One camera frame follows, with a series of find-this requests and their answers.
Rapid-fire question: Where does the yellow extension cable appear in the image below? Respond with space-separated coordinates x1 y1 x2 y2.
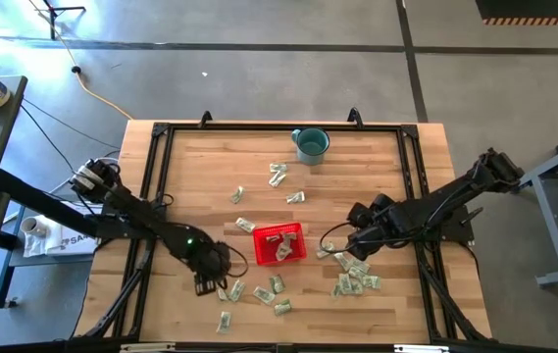
27 0 133 122

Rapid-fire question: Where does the thin black floor cable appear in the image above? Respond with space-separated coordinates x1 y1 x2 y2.
18 97 121 174

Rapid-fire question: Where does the right gripper's black looped cable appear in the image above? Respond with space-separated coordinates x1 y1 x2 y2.
318 221 358 252

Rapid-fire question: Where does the red plastic basket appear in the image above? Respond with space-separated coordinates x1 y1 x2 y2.
252 222 308 267

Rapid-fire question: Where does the green white Stevia packet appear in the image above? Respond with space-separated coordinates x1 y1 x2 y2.
228 278 247 303

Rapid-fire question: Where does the left gripper's black looped cable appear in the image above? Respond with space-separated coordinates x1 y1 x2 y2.
219 242 250 279

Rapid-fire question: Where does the black tripod stand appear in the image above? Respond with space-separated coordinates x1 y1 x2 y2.
40 0 87 40

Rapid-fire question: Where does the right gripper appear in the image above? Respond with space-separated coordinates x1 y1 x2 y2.
346 213 400 262

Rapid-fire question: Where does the white metal bracket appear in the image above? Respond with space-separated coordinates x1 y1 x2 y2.
393 343 451 353
119 342 178 353

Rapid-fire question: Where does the blue metal stand leg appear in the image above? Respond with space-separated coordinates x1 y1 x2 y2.
0 205 29 310

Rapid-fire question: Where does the black hazard striped mat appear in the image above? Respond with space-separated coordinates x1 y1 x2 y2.
474 0 558 26

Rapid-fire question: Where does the white printed bag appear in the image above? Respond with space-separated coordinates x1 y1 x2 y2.
23 214 101 259

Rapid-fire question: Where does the gripper's black looped cable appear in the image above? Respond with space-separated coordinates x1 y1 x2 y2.
219 242 250 279
318 221 358 252

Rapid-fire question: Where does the green white Truvia packet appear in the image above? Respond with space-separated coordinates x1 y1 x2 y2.
252 285 277 306

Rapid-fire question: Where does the black diagonal beam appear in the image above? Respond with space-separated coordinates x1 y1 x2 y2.
0 168 101 239

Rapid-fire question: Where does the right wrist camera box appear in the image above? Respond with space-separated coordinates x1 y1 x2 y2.
346 193 395 225

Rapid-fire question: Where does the white paper cup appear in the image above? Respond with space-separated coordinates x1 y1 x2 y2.
20 217 48 240

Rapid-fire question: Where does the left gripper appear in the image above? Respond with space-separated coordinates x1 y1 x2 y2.
188 239 234 297

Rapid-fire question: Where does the teal enamel mug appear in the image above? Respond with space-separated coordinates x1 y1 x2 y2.
290 126 331 167

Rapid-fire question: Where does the grey-blue metal table frame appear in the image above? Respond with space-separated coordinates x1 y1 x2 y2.
505 125 558 288

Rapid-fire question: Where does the black aluminium table frame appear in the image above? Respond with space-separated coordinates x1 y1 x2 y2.
70 120 493 353

